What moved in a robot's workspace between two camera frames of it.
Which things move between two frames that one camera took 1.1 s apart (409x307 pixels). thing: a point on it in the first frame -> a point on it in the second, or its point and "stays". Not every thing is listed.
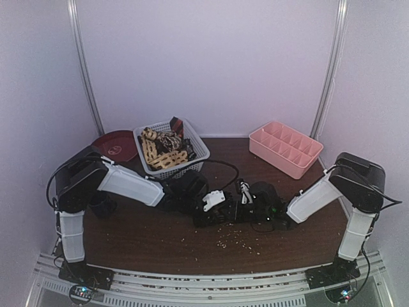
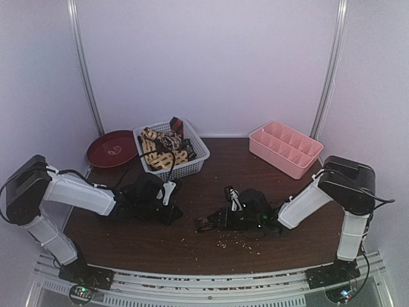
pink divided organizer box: x=285 y=148 stays
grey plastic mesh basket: x=192 y=165 stays
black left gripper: x=208 y=220 -> x=169 y=218
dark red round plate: x=119 y=146 stays
